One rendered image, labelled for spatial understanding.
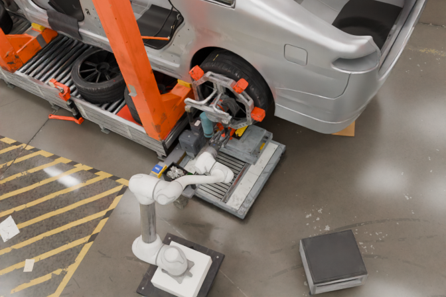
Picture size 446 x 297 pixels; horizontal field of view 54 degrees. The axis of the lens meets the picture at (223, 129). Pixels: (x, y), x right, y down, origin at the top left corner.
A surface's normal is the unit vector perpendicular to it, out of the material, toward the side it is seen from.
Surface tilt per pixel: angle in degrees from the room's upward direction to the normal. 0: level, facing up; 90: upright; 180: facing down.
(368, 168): 0
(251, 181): 0
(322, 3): 21
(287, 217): 0
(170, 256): 9
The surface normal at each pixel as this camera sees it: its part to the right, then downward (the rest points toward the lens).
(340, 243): -0.11, -0.61
